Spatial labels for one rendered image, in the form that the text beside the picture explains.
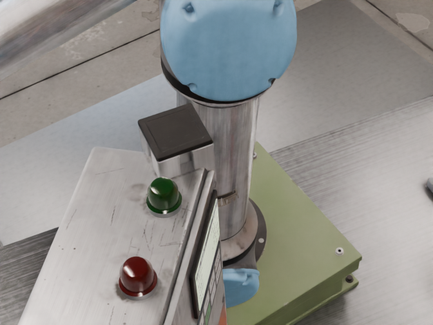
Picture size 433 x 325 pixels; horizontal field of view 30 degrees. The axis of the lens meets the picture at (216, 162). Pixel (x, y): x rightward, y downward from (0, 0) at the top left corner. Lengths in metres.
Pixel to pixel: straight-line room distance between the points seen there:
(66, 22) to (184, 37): 0.22
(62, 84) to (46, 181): 1.47
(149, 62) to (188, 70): 2.27
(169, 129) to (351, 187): 0.87
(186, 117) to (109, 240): 0.11
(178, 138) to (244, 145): 0.25
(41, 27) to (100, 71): 2.09
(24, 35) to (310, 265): 0.58
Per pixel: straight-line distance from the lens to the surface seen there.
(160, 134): 0.60
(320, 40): 1.73
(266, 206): 1.30
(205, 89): 0.72
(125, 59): 3.00
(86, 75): 2.96
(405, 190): 1.45
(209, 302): 0.66
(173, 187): 0.57
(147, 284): 0.54
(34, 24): 0.88
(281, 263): 1.25
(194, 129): 0.60
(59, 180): 1.50
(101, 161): 0.63
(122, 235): 0.58
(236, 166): 0.86
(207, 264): 0.62
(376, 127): 1.55
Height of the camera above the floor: 1.93
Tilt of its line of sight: 48 degrees down
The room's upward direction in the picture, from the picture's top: 4 degrees counter-clockwise
